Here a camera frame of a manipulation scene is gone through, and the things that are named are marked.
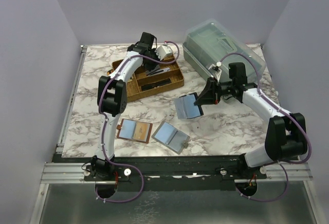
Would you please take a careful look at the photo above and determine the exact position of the black card holder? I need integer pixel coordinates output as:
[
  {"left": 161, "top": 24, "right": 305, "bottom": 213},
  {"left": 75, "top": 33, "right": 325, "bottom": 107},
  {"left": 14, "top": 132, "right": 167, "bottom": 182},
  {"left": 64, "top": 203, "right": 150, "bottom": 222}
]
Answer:
[{"left": 174, "top": 92, "right": 204, "bottom": 120}]

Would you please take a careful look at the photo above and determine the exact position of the black VIP card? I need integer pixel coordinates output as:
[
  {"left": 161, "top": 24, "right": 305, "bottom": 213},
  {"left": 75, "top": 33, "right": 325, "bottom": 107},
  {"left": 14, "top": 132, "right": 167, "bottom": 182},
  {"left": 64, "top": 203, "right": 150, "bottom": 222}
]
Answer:
[{"left": 141, "top": 78, "right": 171, "bottom": 91}]

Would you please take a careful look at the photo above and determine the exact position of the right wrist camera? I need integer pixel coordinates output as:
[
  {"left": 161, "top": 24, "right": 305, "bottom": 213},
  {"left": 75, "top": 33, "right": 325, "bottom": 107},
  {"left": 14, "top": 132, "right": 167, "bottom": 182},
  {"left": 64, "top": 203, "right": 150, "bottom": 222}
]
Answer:
[{"left": 208, "top": 62, "right": 222, "bottom": 81}]

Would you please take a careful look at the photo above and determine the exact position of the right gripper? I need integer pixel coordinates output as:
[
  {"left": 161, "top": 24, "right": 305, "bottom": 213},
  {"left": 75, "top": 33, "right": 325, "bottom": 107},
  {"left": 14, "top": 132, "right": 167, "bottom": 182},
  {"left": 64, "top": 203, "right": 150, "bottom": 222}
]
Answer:
[{"left": 194, "top": 77, "right": 235, "bottom": 105}]

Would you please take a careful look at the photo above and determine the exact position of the woven rattan divider tray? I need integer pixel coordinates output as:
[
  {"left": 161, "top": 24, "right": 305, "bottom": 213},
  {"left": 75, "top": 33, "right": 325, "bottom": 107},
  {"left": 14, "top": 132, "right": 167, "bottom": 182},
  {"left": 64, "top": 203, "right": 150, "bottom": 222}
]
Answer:
[{"left": 126, "top": 63, "right": 184, "bottom": 102}]

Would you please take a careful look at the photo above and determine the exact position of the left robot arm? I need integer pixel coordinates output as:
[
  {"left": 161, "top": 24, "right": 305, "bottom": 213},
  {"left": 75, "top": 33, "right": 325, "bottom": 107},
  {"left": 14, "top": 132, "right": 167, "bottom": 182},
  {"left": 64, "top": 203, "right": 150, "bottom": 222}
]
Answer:
[{"left": 91, "top": 32, "right": 159, "bottom": 180}]

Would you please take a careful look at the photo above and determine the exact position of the green clear-lid storage box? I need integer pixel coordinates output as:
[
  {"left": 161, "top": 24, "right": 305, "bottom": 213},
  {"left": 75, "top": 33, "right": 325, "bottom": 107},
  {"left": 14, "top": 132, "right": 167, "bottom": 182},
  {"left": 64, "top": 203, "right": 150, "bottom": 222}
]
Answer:
[{"left": 182, "top": 19, "right": 266, "bottom": 83}]

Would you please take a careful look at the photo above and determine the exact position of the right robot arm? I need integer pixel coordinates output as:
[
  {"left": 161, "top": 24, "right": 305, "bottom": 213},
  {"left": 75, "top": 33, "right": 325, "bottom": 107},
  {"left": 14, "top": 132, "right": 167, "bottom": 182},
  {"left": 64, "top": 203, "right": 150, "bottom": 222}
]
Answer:
[{"left": 194, "top": 62, "right": 308, "bottom": 179}]

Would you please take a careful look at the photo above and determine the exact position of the grey card holder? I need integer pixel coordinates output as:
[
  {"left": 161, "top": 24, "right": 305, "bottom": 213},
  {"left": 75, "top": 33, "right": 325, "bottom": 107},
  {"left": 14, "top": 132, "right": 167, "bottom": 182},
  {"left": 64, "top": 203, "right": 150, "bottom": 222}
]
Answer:
[{"left": 152, "top": 121, "right": 190, "bottom": 155}]

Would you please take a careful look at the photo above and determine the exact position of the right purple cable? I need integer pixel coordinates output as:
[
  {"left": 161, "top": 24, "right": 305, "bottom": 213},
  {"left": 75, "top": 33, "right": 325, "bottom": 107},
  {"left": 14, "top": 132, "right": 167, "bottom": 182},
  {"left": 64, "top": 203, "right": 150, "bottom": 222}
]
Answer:
[{"left": 220, "top": 53, "right": 313, "bottom": 202}]

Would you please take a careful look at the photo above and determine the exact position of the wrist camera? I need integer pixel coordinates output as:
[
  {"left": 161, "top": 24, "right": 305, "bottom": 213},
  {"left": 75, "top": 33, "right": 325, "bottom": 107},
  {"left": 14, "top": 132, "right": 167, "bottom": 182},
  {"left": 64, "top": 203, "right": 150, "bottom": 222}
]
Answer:
[
  {"left": 208, "top": 62, "right": 222, "bottom": 81},
  {"left": 155, "top": 45, "right": 173, "bottom": 61}
]

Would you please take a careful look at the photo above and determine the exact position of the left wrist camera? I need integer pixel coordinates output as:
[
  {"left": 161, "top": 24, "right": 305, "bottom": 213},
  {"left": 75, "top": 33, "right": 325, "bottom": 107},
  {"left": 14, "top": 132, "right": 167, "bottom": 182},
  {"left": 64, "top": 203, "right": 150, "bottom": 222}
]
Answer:
[{"left": 155, "top": 45, "right": 173, "bottom": 61}]

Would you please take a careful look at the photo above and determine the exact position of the aluminium frame rail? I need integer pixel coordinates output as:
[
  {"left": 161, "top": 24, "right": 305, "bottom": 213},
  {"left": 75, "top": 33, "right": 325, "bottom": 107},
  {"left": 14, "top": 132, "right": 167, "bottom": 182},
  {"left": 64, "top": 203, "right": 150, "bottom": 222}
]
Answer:
[{"left": 41, "top": 161, "right": 88, "bottom": 183}]

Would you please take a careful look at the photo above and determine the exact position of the brown card holder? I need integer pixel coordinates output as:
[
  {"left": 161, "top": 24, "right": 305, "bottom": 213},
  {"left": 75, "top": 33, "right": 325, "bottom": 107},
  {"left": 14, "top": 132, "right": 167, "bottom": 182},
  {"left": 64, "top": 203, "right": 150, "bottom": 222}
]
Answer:
[{"left": 117, "top": 119, "right": 153, "bottom": 144}]

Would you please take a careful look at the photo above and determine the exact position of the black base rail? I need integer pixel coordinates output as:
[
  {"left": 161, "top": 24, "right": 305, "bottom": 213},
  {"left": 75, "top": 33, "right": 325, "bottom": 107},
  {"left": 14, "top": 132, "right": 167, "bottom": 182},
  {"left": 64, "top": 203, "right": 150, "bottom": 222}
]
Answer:
[{"left": 52, "top": 154, "right": 266, "bottom": 192}]

